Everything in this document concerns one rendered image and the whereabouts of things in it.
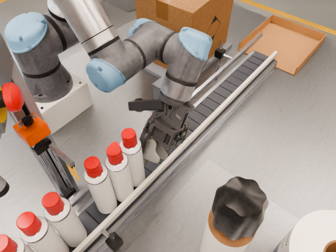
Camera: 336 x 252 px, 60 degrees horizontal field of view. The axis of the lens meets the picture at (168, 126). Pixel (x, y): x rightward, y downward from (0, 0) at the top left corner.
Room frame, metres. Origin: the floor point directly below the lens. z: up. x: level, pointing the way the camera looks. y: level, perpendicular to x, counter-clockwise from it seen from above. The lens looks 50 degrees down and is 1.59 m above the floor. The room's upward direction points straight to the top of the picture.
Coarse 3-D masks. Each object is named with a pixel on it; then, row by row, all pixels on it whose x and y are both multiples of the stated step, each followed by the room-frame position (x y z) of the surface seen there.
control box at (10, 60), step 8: (0, 40) 0.37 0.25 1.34; (0, 48) 0.36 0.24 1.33; (0, 56) 0.34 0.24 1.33; (8, 56) 0.37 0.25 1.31; (0, 64) 0.33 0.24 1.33; (8, 64) 0.36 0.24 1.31; (0, 72) 0.32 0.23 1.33; (8, 72) 0.34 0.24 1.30; (0, 80) 0.30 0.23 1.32; (8, 80) 0.33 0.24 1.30; (0, 88) 0.29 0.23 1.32; (0, 112) 0.25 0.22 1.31; (0, 120) 0.24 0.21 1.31; (0, 128) 0.23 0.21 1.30; (0, 136) 0.23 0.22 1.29
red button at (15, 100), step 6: (6, 84) 0.27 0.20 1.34; (12, 84) 0.28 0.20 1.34; (0, 90) 0.27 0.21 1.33; (6, 90) 0.26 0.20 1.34; (12, 90) 0.27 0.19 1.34; (18, 90) 0.27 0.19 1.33; (0, 96) 0.26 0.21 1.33; (6, 96) 0.26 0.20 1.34; (12, 96) 0.26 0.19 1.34; (18, 96) 0.26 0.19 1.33; (0, 102) 0.26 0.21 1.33; (6, 102) 0.25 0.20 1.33; (12, 102) 0.25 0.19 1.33; (18, 102) 0.26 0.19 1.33; (12, 108) 0.25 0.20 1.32; (18, 108) 0.26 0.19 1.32
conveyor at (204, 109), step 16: (256, 64) 0.90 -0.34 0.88; (224, 80) 0.80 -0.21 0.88; (240, 80) 0.80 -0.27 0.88; (208, 96) 0.72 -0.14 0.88; (224, 96) 0.72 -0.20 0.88; (192, 112) 0.65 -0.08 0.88; (208, 112) 0.65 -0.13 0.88; (192, 128) 0.58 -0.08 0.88; (160, 160) 0.46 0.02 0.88; (144, 192) 0.37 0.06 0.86; (96, 208) 0.31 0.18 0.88; (128, 208) 0.32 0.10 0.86; (96, 224) 0.27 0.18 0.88; (112, 224) 0.27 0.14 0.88; (96, 240) 0.23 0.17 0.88
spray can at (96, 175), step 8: (88, 160) 0.33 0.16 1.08; (96, 160) 0.33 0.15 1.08; (88, 168) 0.31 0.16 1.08; (96, 168) 0.31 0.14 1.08; (104, 168) 0.33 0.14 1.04; (88, 176) 0.31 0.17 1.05; (96, 176) 0.31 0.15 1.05; (104, 176) 0.31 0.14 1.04; (88, 184) 0.30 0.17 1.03; (96, 184) 0.30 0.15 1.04; (104, 184) 0.31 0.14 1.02; (96, 192) 0.30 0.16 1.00; (104, 192) 0.30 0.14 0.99; (112, 192) 0.32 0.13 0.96; (96, 200) 0.30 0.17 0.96; (104, 200) 0.30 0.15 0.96; (112, 200) 0.31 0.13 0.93; (104, 208) 0.30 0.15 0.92; (112, 208) 0.31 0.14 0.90
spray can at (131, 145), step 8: (128, 128) 0.41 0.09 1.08; (128, 136) 0.39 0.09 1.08; (120, 144) 0.40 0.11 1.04; (128, 144) 0.38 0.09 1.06; (136, 144) 0.39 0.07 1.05; (128, 152) 0.38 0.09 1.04; (136, 152) 0.38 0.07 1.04; (128, 160) 0.37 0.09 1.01; (136, 160) 0.38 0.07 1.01; (136, 168) 0.38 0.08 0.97; (136, 176) 0.37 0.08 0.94; (144, 176) 0.39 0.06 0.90; (136, 184) 0.37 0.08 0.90
